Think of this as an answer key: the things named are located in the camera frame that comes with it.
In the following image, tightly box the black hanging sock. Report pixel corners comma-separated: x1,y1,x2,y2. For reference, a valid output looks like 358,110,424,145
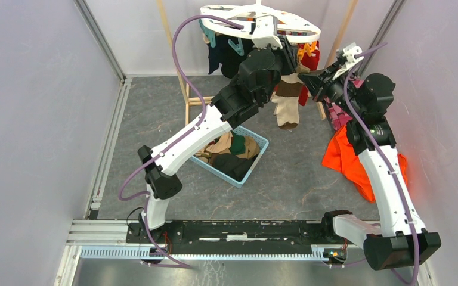
207,35,253,79

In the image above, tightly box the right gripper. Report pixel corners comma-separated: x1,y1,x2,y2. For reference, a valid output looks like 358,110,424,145
299,60,365,119

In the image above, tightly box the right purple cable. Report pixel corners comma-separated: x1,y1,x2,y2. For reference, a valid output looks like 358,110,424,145
342,42,420,286

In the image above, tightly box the white round sock hanger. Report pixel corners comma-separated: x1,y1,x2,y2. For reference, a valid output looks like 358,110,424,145
200,1,321,43

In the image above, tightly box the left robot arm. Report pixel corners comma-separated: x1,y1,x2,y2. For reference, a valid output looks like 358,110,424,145
138,35,298,243

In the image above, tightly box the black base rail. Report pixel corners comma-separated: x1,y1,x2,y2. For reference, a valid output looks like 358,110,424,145
125,220,356,256

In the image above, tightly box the teal clothespin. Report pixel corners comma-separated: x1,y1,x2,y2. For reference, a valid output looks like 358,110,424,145
199,20,216,48
228,38,245,56

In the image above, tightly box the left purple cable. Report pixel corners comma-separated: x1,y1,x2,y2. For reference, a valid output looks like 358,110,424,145
117,15,246,269

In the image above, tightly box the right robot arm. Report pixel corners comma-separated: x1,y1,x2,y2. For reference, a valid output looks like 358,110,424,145
298,65,441,270

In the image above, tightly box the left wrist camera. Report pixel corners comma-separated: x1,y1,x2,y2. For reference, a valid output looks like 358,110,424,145
249,15,283,50

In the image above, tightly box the light blue laundry basket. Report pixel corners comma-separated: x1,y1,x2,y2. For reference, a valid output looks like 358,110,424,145
190,126,269,188

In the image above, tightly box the wooden hanger stand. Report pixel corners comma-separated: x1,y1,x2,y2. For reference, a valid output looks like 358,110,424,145
156,0,358,125

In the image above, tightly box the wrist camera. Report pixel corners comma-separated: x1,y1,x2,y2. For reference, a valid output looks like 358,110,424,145
332,42,364,80
249,15,283,50

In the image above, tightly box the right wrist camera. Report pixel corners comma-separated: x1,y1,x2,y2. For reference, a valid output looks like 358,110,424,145
332,42,364,80

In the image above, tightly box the purple cable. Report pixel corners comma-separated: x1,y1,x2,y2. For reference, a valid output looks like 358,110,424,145
342,42,420,286
117,15,246,269

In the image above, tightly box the red santa pattern sock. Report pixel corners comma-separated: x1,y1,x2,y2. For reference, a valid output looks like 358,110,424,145
298,42,320,106

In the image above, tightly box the orange cloth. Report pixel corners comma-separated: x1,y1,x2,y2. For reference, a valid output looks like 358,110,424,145
321,125,409,204

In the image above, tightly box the tan sock in basket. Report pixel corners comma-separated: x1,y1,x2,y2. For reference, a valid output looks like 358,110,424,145
194,131,261,164

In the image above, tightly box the pink camouflage cloth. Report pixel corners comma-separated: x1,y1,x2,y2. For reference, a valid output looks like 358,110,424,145
324,99,352,131

